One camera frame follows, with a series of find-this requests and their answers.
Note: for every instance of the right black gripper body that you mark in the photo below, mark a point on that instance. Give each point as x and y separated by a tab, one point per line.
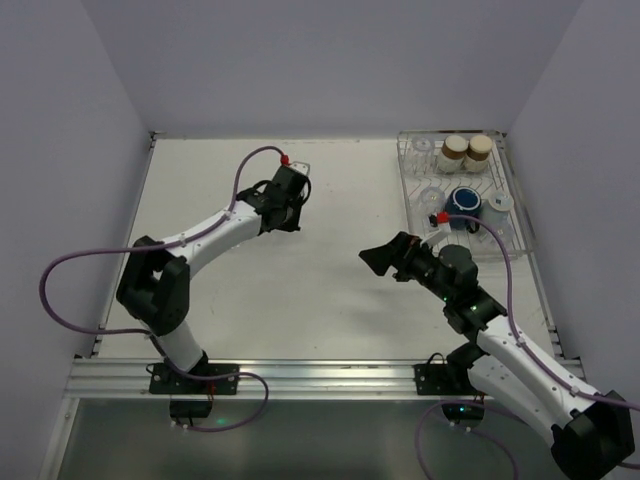
401	256

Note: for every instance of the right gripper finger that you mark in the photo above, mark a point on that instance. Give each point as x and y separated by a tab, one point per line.
381	260
396	243

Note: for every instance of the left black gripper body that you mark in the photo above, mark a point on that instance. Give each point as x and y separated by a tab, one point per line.
293	201

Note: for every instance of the clear glass with sticker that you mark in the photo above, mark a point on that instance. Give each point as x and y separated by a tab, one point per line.
496	209

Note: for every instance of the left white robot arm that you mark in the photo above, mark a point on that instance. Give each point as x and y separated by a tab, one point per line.
154	287

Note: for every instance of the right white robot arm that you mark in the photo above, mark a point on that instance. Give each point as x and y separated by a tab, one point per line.
589	432

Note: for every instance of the clear glass rack back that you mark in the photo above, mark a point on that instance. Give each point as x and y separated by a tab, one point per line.
418	155

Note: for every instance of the clear glass beside mug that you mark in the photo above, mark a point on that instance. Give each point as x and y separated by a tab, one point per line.
430	201

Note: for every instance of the dark blue mug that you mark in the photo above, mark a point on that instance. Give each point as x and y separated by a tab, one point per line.
463	205

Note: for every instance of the brown banded cup left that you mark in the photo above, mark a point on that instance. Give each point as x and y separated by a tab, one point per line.
452	153

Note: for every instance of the brown banded cup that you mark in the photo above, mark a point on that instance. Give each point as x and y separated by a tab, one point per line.
452	153
477	153

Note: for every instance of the brown banded cup right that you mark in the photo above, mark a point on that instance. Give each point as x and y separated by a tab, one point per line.
477	153

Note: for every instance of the wire dish rack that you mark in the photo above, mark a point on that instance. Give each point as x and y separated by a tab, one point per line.
497	176

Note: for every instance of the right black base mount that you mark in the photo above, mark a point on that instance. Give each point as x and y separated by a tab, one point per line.
437	377

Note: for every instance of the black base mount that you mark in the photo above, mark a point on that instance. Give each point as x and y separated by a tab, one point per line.
192	400
437	377

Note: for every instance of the aluminium mounting rail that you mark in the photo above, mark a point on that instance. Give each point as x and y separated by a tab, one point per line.
360	380

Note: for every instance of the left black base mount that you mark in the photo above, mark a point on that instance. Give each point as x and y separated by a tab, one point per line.
192	400

